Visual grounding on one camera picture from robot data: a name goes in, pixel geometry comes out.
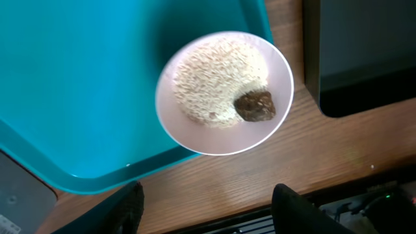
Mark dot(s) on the pile of rice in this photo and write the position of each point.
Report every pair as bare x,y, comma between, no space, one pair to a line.
215,74

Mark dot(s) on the black tray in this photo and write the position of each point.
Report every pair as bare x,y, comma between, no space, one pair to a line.
358,54

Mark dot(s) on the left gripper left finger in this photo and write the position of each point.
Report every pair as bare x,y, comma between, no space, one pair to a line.
120,213

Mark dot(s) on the teal serving tray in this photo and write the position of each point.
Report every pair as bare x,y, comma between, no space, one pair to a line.
78,82

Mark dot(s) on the small white plate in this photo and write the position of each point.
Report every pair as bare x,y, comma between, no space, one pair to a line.
241,137

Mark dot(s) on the dark food scrap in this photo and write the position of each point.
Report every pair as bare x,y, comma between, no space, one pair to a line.
255,106

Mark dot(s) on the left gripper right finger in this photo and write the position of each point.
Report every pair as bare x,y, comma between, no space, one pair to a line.
293,214

